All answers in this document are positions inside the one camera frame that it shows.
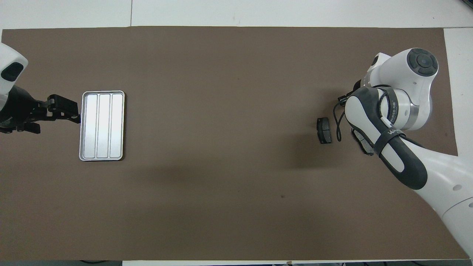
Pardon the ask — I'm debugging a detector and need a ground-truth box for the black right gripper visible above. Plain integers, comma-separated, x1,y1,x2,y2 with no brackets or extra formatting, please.
350,79,366,97

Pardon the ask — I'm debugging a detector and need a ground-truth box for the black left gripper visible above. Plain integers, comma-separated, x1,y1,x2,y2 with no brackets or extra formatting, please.
0,86,81,134

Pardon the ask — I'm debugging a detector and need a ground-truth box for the silver metal tray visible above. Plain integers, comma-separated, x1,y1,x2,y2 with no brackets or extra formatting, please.
79,91,125,161

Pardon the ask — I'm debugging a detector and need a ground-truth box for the rectangular dark brake pad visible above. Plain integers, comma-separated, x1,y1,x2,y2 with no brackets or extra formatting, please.
316,117,332,144

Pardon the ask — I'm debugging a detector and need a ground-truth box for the curved dark brake pad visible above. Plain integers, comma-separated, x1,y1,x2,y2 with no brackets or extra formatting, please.
352,127,374,156

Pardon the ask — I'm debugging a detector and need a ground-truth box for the brown table mat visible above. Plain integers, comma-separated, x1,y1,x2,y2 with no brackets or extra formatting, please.
0,26,470,261

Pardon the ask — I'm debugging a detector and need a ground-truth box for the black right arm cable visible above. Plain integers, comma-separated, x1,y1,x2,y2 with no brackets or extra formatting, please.
333,94,355,143

